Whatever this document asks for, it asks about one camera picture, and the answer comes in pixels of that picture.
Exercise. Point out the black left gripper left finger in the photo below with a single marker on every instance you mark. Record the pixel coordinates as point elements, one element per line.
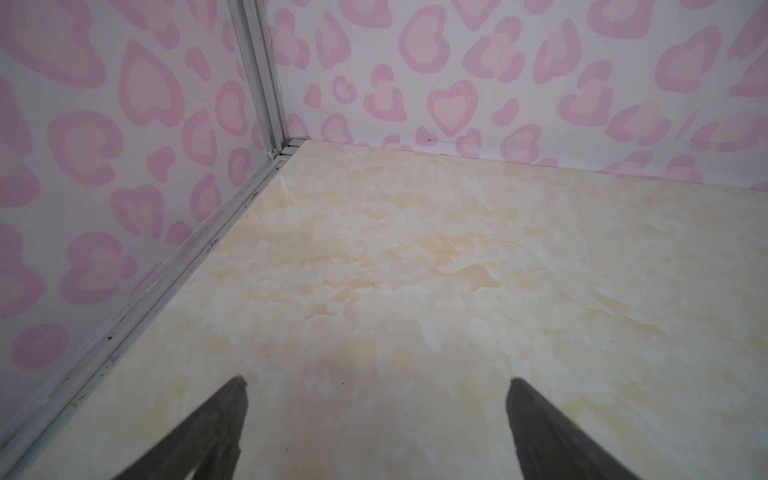
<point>203,446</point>

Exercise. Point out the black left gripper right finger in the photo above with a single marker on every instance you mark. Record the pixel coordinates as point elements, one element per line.
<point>550,446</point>

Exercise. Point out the aluminium frame corner post left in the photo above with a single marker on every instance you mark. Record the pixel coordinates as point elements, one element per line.
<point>252,37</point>

